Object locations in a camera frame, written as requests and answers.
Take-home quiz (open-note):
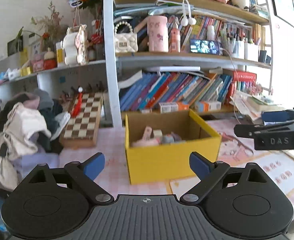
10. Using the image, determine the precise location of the pink plush paw toy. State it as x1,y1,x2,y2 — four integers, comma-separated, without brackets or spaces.
132,138,160,147

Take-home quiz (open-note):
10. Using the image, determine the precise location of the white large power adapter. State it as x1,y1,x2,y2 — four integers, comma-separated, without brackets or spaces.
152,129,163,138

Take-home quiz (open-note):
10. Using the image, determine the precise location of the stack of papers and books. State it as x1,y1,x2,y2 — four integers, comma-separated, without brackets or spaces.
230,90,284,121

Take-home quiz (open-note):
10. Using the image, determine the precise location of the pink cartoon table mat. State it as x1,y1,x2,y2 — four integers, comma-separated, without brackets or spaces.
59,115,294,209

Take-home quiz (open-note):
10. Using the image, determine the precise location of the wooden chess board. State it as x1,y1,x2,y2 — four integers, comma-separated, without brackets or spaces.
60,93,103,149

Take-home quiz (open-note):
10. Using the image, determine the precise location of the yellow cardboard box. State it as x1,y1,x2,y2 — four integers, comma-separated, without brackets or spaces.
125,110,221,185

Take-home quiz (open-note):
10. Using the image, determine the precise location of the red tassel ornament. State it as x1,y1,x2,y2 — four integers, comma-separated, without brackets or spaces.
71,87,83,118

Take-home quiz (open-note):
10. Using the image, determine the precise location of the orange white box right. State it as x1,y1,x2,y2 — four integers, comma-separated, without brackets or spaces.
195,101,221,113

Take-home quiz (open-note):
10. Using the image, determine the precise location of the orange white usmile box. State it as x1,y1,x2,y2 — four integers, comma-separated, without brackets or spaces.
159,102,189,113

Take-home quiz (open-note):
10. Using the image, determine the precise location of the pile of clothes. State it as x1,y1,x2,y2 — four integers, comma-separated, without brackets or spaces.
0,89,71,191

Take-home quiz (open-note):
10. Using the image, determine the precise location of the phone on shelf playing video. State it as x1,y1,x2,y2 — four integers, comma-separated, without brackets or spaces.
190,39,221,55

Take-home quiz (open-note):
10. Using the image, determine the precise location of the row of leaning books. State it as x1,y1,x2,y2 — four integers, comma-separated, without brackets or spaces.
118,70,232,112

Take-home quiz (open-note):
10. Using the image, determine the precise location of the pink lotion bottle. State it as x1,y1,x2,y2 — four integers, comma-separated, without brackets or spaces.
169,23,181,53

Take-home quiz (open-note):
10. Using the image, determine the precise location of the lucky cat plush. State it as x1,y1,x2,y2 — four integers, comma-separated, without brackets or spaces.
62,24,89,66

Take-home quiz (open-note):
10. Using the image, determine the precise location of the white quilted pearl handbag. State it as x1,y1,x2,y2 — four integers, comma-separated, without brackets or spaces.
114,21,138,53

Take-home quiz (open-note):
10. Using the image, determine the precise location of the pink cartoon tumbler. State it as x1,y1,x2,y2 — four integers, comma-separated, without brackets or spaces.
147,16,169,53

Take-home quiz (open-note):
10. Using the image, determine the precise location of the white charging cable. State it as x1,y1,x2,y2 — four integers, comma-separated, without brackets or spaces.
220,48,245,120

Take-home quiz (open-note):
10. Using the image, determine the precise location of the white shelf upright post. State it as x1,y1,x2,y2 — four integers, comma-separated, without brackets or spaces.
103,0,123,128

